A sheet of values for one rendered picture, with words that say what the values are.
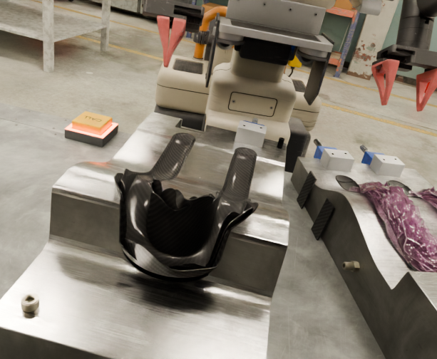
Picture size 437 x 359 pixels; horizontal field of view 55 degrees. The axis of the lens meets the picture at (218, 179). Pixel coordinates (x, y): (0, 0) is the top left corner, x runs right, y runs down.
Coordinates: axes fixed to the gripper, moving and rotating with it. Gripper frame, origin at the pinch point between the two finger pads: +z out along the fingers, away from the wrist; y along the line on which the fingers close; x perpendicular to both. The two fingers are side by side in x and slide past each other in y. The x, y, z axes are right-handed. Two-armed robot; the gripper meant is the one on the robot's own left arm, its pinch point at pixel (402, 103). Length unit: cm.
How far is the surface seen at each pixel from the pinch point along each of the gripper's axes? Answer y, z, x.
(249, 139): -26.9, 10.6, 0.1
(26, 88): -153, -15, 252
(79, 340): -46, 33, -36
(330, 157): -10.7, 11.6, 2.8
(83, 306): -46, 31, -32
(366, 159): -0.3, 10.4, 10.0
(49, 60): -149, -43, 286
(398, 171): 3.9, 12.1, 4.7
